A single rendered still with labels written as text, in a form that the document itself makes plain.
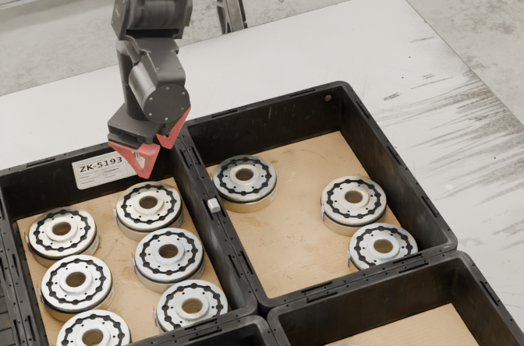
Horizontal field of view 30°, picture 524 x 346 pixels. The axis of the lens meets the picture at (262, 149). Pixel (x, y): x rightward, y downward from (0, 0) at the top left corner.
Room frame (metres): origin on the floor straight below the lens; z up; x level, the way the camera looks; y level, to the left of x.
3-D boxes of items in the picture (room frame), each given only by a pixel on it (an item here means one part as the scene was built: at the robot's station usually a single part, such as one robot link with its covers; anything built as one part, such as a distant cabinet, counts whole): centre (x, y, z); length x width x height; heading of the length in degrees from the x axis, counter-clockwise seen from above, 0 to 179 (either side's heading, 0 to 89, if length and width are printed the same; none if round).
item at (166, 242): (0.95, 0.14, 0.86); 0.05 x 0.05 x 0.01
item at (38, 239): (1.01, 0.31, 0.86); 0.10 x 0.10 x 0.01
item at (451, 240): (1.03, -0.07, 0.92); 0.40 x 0.30 x 0.02; 19
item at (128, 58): (0.94, 0.14, 1.23); 0.07 x 0.06 x 0.07; 21
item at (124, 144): (0.93, 0.15, 1.10); 0.07 x 0.07 x 0.09; 63
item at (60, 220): (1.01, 0.31, 0.86); 0.05 x 0.05 x 0.01
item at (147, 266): (0.95, 0.14, 0.86); 0.10 x 0.10 x 0.01
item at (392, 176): (1.03, -0.07, 0.87); 0.40 x 0.30 x 0.11; 19
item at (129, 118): (0.95, 0.14, 1.17); 0.10 x 0.07 x 0.07; 153
